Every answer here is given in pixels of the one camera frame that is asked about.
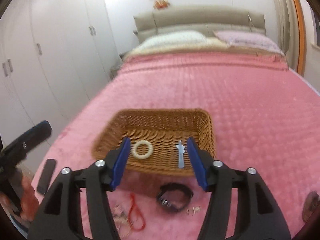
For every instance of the pink bed blanket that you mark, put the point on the pink bed blanket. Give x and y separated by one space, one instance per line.
245 110

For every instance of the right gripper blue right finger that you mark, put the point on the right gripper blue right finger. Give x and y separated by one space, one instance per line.
197 164

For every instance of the orange wall decoration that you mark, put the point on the orange wall decoration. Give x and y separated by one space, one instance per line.
161 4

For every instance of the black smartphone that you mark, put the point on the black smartphone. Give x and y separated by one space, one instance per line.
46 176

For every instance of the beige curtain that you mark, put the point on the beige curtain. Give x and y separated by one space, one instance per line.
292 33

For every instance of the left hand orange glove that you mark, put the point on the left hand orange glove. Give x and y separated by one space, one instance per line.
29 202

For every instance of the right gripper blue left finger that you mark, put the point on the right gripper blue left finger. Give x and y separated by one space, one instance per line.
119 165

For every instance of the pink pillow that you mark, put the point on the pink pillow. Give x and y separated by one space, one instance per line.
248 39

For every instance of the brown wicker basket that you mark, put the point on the brown wicker basket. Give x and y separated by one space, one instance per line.
163 128

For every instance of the black bracelet band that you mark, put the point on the black bracelet band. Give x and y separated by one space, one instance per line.
174 197

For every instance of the white pillow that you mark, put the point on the white pillow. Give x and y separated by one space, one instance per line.
171 39

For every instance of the grey padded headboard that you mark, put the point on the grey padded headboard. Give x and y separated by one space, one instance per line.
205 19

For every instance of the white wardrobe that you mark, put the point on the white wardrobe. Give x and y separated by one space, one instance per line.
56 56

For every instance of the light blue hair clip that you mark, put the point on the light blue hair clip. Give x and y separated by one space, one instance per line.
181 151

